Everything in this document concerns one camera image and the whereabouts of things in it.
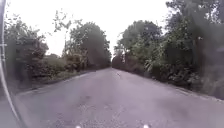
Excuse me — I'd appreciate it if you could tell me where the grass verge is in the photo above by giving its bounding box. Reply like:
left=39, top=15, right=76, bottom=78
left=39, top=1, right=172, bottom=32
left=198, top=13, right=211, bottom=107
left=13, top=69, right=98, bottom=92
left=143, top=74, right=224, bottom=103

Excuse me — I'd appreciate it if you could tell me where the grey asphalt road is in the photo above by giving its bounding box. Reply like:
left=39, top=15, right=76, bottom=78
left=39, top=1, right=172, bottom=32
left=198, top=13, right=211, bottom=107
left=0, top=67, right=224, bottom=128

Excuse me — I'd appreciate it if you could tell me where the row of trees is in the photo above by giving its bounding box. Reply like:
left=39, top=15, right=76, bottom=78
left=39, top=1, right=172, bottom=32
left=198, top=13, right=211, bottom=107
left=111, top=0, right=224, bottom=100
left=2, top=9, right=113, bottom=88

